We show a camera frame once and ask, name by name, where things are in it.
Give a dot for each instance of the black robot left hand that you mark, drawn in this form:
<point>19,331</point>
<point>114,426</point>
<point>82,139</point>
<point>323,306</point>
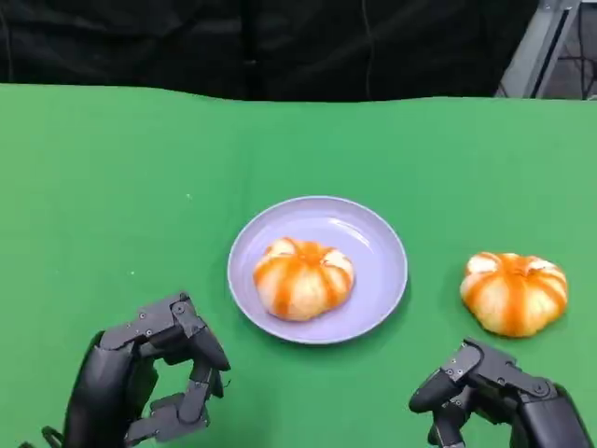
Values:
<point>112,373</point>

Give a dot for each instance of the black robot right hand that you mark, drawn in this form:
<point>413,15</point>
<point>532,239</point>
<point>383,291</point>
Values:
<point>536,410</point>

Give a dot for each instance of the orange and white bread roll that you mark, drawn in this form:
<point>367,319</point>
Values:
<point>303,284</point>
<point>513,298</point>

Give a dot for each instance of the green table cloth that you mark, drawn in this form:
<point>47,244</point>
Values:
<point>140,186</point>

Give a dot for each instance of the lilac plate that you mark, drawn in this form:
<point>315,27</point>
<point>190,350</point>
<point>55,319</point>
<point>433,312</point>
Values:
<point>373,261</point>

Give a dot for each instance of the black backdrop curtain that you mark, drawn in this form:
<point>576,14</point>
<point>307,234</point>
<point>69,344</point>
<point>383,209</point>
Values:
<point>233,42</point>

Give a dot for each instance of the grey metal frame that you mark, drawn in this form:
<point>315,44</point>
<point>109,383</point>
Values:
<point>536,51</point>

